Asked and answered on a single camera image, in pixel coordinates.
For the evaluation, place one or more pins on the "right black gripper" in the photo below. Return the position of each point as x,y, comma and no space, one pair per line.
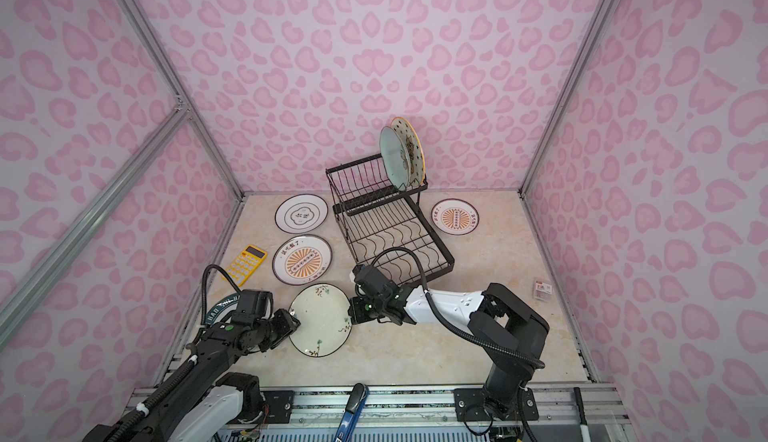
356,315

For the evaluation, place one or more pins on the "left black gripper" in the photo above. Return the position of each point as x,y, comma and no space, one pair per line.
288,325

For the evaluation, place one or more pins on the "cream floral plate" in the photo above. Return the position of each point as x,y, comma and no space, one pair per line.
325,325

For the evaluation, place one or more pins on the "orange sunburst plate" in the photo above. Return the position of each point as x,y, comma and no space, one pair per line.
302,259
455,216

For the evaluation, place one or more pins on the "light green flower plate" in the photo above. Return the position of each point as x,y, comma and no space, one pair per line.
395,158

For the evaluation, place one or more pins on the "star pattern cartoon plate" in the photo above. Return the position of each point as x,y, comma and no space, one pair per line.
414,149

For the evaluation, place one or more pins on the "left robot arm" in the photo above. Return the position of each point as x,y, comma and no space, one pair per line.
203,394

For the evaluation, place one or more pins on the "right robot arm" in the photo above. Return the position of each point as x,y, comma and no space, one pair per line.
511,333

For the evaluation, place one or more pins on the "white plate dark green rim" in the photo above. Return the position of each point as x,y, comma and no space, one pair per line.
219,311

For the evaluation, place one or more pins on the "yellow calculator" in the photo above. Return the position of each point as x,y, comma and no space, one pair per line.
245,264

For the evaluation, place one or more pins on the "small red white packet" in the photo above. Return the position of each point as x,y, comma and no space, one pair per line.
542,290

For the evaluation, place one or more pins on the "black wire dish rack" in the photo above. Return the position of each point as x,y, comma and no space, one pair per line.
373,216

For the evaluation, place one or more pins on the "blue handled tool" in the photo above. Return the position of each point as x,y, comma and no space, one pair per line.
352,412

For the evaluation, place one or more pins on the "aluminium mounting rail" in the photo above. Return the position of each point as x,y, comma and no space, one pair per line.
433,413

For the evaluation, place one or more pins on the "aluminium frame bars left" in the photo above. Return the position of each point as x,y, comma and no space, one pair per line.
38,282

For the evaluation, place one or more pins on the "aluminium frame bar right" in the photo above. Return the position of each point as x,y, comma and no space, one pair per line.
586,48

